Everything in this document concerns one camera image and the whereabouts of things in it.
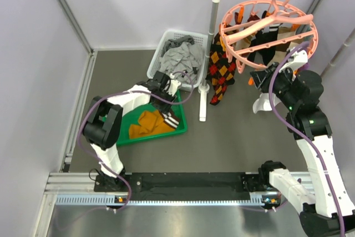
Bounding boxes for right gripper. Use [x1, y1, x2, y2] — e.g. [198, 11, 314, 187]
[250, 62, 298, 109]

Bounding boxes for orange brown striped sock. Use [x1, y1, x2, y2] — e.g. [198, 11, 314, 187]
[138, 110, 163, 132]
[129, 110, 180, 139]

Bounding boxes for pink round clip hanger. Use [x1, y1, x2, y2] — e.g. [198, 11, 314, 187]
[219, 0, 318, 73]

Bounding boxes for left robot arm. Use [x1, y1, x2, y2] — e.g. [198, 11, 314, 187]
[82, 72, 181, 191]

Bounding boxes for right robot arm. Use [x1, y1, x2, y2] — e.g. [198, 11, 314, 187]
[250, 63, 354, 236]

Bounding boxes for grey clothes pile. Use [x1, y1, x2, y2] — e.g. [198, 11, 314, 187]
[159, 35, 204, 84]

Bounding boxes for green plastic tray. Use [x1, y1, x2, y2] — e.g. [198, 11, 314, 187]
[116, 104, 187, 147]

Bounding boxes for black argyle sock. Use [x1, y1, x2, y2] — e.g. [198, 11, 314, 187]
[206, 33, 236, 105]

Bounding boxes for white plastic laundry basket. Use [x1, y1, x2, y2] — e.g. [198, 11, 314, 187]
[147, 30, 207, 91]

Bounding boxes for black white striped sock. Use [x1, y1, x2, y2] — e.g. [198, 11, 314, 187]
[247, 23, 281, 65]

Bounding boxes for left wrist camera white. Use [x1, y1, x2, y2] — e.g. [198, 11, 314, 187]
[168, 74, 181, 96]

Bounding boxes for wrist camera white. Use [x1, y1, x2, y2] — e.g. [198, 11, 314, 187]
[284, 50, 308, 72]
[168, 74, 181, 96]

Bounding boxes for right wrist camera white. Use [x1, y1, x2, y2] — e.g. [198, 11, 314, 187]
[284, 50, 308, 72]

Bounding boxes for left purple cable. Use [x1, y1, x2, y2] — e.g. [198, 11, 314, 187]
[54, 70, 195, 232]

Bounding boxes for purple cable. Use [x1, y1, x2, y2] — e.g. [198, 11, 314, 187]
[54, 70, 195, 232]
[238, 41, 347, 237]

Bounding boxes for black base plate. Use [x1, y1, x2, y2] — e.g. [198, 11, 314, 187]
[94, 172, 278, 201]

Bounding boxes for grey slotted cable duct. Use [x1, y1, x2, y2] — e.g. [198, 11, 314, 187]
[55, 194, 281, 207]

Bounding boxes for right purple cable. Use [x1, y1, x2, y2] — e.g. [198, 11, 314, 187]
[238, 41, 347, 237]

